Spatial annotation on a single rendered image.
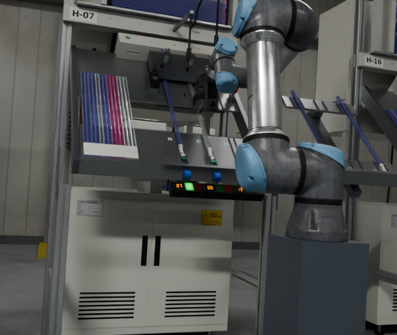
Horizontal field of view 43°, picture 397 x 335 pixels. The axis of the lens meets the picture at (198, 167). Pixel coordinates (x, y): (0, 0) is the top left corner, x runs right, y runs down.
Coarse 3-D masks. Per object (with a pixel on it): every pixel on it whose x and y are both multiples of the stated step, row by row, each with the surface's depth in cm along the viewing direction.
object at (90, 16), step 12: (228, 0) 235; (72, 12) 211; (84, 12) 212; (96, 12) 214; (120, 12) 217; (132, 12) 216; (144, 12) 217; (228, 12) 234; (192, 24) 227; (204, 24) 226; (228, 24) 233; (60, 156) 162; (180, 180) 223; (156, 192) 208; (48, 276) 187; (240, 276) 204; (252, 276) 199; (252, 288) 193
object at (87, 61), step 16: (80, 64) 206; (96, 64) 209; (112, 64) 212; (128, 64) 215; (144, 64) 219; (128, 80) 206; (144, 80) 210; (160, 80) 213; (176, 80) 216; (144, 96) 201; (160, 96) 204; (176, 96) 207; (224, 96) 217; (224, 112) 216
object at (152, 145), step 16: (80, 128) 177; (80, 144) 171; (144, 144) 180; (160, 144) 182; (176, 144) 184; (192, 144) 187; (224, 144) 192; (160, 160) 176; (176, 160) 178; (192, 160) 180; (208, 160) 183; (224, 160) 185
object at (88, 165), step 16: (80, 160) 163; (96, 160) 165; (112, 160) 166; (128, 160) 168; (144, 160) 170; (128, 176) 172; (144, 176) 174; (160, 176) 175; (176, 176) 177; (192, 176) 178; (208, 176) 180; (224, 176) 181
